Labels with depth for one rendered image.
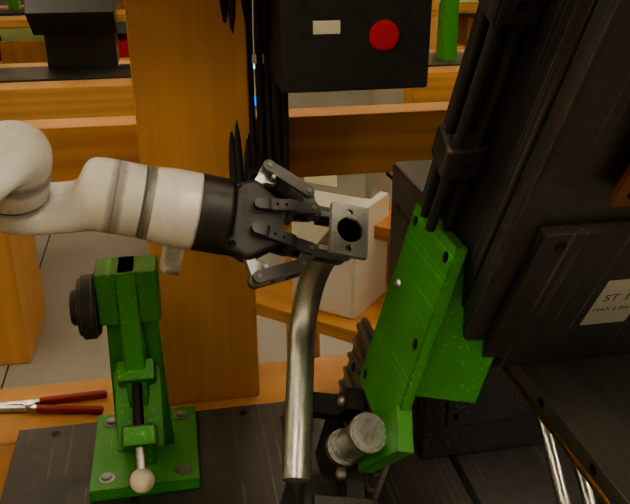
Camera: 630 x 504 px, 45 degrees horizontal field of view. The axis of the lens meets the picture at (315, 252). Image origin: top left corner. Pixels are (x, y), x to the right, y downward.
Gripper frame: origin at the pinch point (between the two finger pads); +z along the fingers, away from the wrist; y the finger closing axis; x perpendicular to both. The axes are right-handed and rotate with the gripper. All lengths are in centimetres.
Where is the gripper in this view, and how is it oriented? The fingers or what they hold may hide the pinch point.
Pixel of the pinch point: (333, 236)
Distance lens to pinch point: 77.3
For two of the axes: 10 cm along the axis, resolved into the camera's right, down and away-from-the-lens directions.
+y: 0.6, -9.3, 3.6
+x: -3.1, 3.3, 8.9
